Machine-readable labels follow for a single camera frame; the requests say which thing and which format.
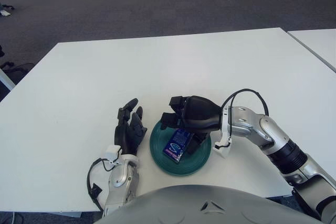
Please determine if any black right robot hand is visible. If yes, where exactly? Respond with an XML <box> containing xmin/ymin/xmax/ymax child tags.
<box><xmin>160</xmin><ymin>94</ymin><xmax>224</xmax><ymax>155</ymax></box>

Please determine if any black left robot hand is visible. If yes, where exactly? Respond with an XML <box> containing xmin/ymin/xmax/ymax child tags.
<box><xmin>114</xmin><ymin>98</ymin><xmax>148</xmax><ymax>156</ymax></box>

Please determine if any blue gum pack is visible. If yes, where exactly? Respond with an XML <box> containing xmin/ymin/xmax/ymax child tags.
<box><xmin>162</xmin><ymin>129</ymin><xmax>192</xmax><ymax>163</ymax></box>

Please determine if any teal green round plate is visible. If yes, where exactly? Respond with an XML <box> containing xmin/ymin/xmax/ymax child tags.
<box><xmin>149</xmin><ymin>121</ymin><xmax>212</xmax><ymax>177</ymax></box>

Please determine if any grey robot torso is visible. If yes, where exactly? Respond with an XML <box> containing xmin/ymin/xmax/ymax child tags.
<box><xmin>94</xmin><ymin>184</ymin><xmax>324</xmax><ymax>224</ymax></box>

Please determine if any black office chair base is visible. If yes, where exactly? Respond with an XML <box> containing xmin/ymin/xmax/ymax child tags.
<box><xmin>0</xmin><ymin>45</ymin><xmax>35</xmax><ymax>78</ymax></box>

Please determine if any white table leg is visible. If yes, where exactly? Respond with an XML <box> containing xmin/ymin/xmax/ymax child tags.
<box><xmin>0</xmin><ymin>67</ymin><xmax>16</xmax><ymax>91</ymax></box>

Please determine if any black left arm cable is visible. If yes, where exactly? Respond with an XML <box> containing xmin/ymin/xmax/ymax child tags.
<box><xmin>86</xmin><ymin>153</ymin><xmax>124</xmax><ymax>212</ymax></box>

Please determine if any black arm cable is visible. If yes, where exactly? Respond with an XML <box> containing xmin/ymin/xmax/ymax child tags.
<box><xmin>222</xmin><ymin>88</ymin><xmax>270</xmax><ymax>116</ymax></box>
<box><xmin>86</xmin><ymin>153</ymin><xmax>124</xmax><ymax>212</ymax></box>

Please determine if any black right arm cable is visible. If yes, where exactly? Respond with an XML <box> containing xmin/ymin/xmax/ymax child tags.
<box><xmin>222</xmin><ymin>88</ymin><xmax>270</xmax><ymax>116</ymax></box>

